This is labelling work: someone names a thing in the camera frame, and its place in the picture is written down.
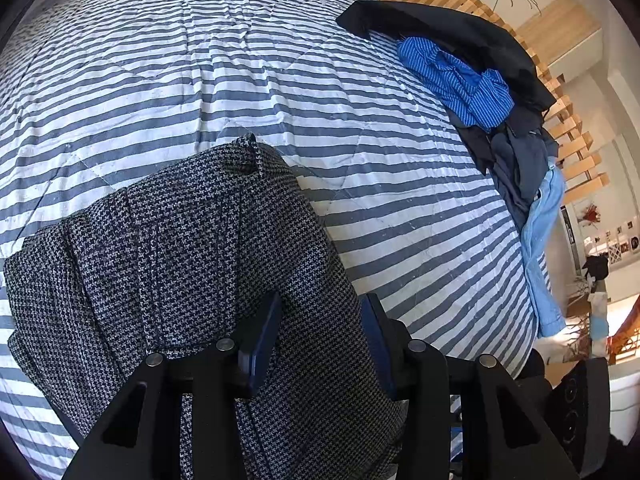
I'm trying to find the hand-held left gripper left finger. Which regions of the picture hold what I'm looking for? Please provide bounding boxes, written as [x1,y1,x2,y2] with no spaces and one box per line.
[62,290,283,480]

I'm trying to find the blue white striped bedspread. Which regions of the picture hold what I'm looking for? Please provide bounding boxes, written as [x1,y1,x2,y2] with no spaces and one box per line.
[0,0,551,480]

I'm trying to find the dark grey garment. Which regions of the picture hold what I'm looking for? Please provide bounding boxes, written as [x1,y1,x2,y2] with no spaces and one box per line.
[490,127,560,231]

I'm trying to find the small black garment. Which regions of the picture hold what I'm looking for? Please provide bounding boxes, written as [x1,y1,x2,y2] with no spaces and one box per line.
[447,107,546,173]

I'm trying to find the light blue garment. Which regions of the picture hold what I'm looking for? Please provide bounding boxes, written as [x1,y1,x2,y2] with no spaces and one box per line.
[520,157,568,338]

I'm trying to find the dark round object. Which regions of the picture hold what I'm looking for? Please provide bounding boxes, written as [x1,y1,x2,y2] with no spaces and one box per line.
[582,255,610,283]

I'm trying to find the bright blue striped shirt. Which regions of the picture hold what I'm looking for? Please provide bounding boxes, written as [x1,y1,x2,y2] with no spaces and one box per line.
[397,36,516,130]

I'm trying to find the grey houndstooth pants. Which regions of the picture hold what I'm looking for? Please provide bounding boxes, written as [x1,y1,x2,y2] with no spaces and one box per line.
[2,132,406,480]

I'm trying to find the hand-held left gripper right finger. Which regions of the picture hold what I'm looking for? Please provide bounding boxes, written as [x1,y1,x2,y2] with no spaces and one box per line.
[360,292,581,480]

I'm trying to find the red flower wall picture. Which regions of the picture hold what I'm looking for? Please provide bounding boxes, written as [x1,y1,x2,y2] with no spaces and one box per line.
[575,200,603,233]

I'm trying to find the large black garment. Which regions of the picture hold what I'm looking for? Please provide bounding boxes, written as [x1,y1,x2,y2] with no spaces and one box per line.
[336,0,557,116]

